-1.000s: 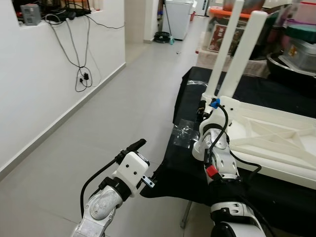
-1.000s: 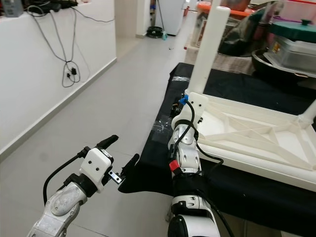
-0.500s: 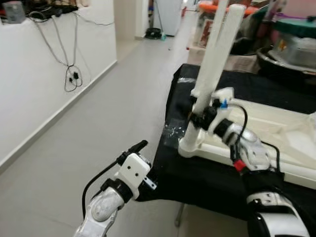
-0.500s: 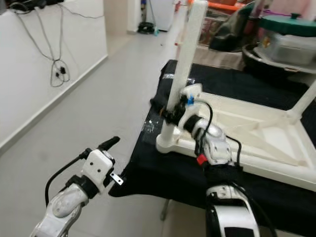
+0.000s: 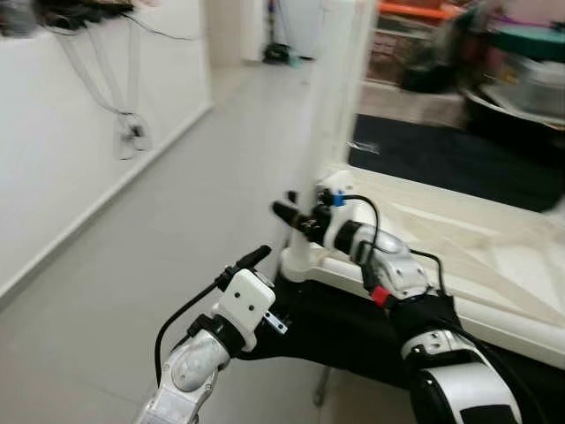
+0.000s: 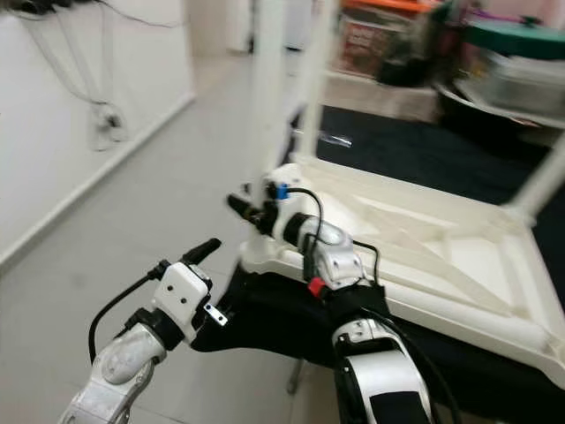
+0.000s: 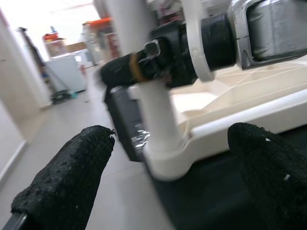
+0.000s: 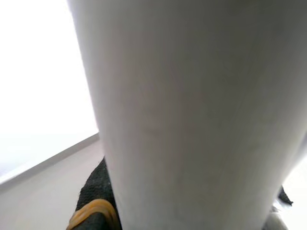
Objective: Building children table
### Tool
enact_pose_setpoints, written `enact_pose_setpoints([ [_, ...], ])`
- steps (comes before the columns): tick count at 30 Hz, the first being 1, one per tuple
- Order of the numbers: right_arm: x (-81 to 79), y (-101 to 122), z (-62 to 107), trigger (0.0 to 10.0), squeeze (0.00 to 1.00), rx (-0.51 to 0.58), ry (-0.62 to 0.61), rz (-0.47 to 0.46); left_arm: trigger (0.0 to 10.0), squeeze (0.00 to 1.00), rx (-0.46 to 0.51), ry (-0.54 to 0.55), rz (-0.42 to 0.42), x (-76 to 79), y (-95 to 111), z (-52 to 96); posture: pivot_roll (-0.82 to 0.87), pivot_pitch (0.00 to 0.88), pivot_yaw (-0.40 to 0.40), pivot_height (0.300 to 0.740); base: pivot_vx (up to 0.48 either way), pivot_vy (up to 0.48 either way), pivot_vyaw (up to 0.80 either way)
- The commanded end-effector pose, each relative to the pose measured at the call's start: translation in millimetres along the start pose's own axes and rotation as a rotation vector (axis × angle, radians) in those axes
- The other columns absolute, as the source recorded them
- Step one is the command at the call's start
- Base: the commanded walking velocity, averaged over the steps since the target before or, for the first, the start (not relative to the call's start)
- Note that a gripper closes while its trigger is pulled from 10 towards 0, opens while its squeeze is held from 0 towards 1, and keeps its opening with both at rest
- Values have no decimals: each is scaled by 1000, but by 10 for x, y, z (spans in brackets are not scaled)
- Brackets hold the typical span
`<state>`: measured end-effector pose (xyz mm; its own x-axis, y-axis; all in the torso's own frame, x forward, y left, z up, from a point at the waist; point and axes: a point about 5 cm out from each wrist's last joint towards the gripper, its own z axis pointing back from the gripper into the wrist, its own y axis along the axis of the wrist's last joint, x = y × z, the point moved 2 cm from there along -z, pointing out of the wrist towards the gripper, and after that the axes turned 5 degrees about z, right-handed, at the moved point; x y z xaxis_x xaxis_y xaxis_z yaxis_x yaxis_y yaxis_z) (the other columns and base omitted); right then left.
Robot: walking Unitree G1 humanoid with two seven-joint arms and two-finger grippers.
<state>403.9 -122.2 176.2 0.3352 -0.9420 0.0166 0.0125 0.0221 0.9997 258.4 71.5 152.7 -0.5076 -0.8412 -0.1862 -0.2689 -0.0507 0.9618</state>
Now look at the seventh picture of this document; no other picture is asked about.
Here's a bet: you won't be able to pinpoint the black coiled hose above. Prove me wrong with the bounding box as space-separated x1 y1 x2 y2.
51 89 71 104

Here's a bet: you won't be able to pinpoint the white cabinet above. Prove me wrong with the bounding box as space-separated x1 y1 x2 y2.
44 49 87 94

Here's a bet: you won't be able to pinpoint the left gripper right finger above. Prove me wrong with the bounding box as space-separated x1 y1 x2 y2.
227 122 307 230

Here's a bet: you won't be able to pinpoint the white plastic table top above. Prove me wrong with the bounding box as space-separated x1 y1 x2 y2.
127 59 307 182

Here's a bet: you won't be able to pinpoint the crossed clear tape strips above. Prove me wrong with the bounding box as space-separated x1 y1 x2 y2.
130 122 154 154

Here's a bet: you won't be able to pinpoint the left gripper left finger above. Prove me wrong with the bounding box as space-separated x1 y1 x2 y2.
0 125 116 230

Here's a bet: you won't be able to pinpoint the orange lid storage box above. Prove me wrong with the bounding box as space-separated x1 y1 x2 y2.
81 17 120 67

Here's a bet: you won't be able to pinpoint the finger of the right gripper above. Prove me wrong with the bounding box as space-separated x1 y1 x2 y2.
99 53 144 86

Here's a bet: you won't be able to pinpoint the black table cloth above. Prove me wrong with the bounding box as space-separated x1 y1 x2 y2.
104 85 307 230

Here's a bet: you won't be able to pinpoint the red printed carton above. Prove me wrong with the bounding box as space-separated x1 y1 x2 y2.
105 31 120 60

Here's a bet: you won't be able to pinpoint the yellow rubber band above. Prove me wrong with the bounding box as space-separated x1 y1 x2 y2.
130 53 143 83

